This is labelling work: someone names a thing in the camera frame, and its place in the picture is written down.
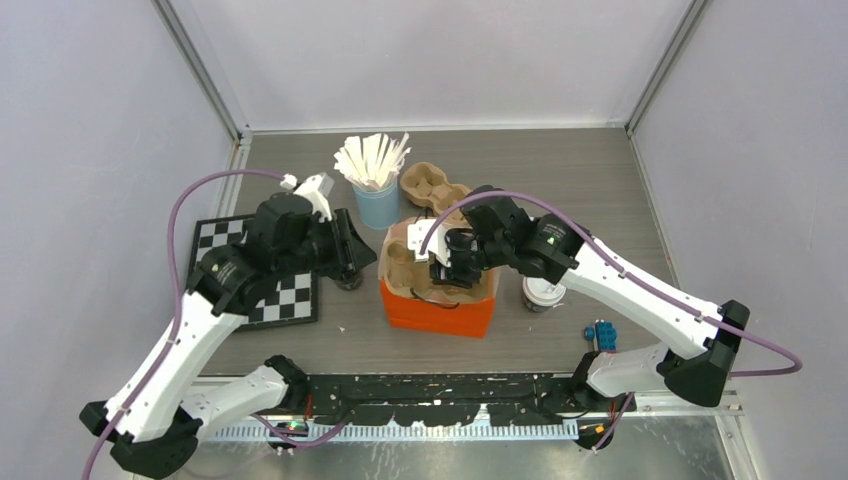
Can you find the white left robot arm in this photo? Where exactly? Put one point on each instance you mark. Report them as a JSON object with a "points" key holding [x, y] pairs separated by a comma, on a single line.
{"points": [[151, 424]]}

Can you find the light blue cup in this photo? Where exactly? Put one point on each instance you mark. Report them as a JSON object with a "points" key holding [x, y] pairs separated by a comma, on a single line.
{"points": [[378, 209]]}

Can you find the white coffee cup lid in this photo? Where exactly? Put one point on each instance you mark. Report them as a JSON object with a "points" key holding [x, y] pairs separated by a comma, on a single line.
{"points": [[541, 291]]}

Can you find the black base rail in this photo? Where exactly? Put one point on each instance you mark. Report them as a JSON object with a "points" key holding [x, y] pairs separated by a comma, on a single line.
{"points": [[442, 400]]}

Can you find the single brown cup carrier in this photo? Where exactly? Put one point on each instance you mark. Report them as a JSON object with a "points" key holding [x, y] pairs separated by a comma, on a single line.
{"points": [[407, 279]]}

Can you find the black paper coffee cup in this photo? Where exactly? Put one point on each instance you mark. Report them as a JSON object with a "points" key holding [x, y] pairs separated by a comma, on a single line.
{"points": [[537, 308]]}

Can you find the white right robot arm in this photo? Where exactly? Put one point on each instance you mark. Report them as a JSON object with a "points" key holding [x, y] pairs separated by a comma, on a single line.
{"points": [[698, 339]]}

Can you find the brown cardboard cup carrier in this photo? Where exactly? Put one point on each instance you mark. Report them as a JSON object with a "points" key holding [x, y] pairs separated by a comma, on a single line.
{"points": [[426, 185]]}

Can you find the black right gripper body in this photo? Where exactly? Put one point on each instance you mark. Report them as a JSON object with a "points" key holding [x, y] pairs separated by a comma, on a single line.
{"points": [[469, 254]]}

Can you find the blue toy block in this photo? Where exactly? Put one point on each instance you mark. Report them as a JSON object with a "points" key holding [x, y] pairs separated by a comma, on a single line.
{"points": [[602, 336]]}

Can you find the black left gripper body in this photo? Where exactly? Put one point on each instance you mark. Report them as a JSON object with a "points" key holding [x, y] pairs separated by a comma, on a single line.
{"points": [[318, 251]]}

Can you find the white wooden stir sticks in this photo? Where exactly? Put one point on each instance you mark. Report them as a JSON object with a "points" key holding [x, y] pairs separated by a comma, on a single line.
{"points": [[372, 162]]}

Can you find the orange paper bag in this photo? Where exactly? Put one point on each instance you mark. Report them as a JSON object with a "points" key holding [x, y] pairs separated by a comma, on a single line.
{"points": [[469, 320]]}

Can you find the black white chessboard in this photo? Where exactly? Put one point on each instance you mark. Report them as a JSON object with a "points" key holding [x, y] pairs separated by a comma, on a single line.
{"points": [[295, 299]]}

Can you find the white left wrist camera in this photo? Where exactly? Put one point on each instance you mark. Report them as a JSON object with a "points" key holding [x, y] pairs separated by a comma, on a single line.
{"points": [[316, 189]]}

